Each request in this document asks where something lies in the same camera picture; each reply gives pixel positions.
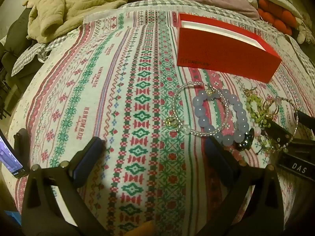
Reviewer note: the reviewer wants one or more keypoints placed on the patterned red green cloth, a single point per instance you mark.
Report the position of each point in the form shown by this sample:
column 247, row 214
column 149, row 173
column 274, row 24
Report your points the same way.
column 123, row 103

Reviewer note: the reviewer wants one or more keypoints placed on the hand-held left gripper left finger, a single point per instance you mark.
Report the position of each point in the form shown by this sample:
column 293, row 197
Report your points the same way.
column 88, row 162

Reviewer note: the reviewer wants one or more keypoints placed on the orange plush toy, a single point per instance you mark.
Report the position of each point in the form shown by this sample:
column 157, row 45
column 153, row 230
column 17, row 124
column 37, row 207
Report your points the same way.
column 278, row 12

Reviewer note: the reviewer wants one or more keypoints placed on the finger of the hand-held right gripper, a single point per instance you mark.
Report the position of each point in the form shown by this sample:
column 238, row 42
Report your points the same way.
column 279, row 132
column 307, row 121

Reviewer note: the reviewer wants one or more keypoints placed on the small floral plush toy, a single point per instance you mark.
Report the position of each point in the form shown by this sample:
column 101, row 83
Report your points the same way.
column 305, row 30

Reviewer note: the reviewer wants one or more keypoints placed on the dark clothing pile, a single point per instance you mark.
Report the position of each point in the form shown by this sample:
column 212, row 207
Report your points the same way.
column 17, row 34

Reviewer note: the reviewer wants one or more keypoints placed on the grey checkered bed sheet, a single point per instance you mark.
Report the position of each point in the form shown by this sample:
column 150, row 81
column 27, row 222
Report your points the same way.
column 152, row 3

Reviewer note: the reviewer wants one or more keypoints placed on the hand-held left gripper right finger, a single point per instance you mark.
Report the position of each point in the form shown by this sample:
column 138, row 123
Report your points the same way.
column 219, row 157

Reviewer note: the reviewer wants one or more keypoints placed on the smartphone with lit screen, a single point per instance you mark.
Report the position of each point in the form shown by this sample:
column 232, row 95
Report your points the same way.
column 9, row 157

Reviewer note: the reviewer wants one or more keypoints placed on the red jewelry box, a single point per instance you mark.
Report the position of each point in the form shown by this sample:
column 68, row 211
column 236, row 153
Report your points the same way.
column 221, row 51

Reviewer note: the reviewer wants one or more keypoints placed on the beige quilted blanket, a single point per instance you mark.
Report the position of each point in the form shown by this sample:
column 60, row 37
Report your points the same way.
column 73, row 2

